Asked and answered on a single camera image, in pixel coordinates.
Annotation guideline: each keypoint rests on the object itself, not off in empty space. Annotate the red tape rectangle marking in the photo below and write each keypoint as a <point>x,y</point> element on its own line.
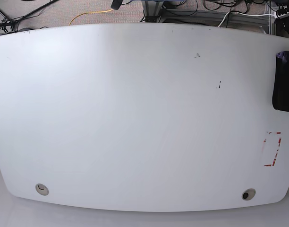
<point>270,149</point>

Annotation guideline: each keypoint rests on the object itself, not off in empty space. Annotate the right table cable grommet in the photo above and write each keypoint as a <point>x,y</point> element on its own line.
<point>248,194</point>

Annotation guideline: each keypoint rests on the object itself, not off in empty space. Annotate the black graphic T-shirt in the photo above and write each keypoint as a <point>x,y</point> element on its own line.
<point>280,97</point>

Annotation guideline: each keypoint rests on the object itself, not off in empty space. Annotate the left table cable grommet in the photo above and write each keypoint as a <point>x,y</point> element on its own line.
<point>42,189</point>

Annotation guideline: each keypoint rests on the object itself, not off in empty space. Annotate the table cable grommet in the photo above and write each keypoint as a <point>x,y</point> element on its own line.
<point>248,194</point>
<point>42,189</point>

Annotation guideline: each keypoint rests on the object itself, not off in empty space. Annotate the white power strip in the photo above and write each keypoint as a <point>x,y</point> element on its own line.
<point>282,12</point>

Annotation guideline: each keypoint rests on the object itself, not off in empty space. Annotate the aluminium frame stand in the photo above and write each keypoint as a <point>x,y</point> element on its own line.
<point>188,10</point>

